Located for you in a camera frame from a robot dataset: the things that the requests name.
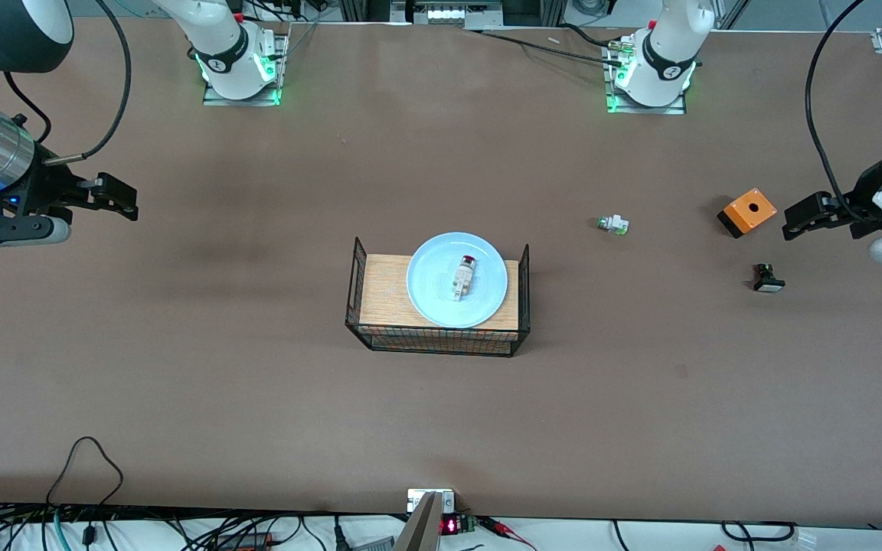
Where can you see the black square push button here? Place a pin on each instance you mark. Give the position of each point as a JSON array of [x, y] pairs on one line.
[[767, 283]]

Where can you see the red and black probe lead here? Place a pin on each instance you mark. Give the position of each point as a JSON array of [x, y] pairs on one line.
[[506, 529]]

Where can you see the red push button switch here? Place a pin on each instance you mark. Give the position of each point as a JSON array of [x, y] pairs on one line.
[[462, 283]]

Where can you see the green push button switch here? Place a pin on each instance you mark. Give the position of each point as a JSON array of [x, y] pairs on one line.
[[614, 224]]

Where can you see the light blue plate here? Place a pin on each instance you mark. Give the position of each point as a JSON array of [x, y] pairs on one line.
[[433, 295]]

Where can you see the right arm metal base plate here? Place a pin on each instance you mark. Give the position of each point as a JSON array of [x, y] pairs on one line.
[[276, 92]]

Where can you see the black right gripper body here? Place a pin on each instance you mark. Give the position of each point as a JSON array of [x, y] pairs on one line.
[[47, 188]]

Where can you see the grey metal bracket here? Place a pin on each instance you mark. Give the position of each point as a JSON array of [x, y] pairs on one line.
[[419, 528]]

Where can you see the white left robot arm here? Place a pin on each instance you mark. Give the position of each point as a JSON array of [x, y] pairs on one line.
[[667, 46]]

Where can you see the orange button enclosure box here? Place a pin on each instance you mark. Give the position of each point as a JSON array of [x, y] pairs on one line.
[[751, 207]]

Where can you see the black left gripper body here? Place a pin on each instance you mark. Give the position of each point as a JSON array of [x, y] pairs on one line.
[[859, 205]]

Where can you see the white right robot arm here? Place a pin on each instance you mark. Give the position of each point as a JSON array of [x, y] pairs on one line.
[[234, 61]]

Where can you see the red LED display module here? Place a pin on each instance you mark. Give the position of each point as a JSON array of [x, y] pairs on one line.
[[452, 526]]

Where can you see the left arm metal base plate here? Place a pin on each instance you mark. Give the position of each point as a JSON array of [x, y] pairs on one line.
[[613, 103]]

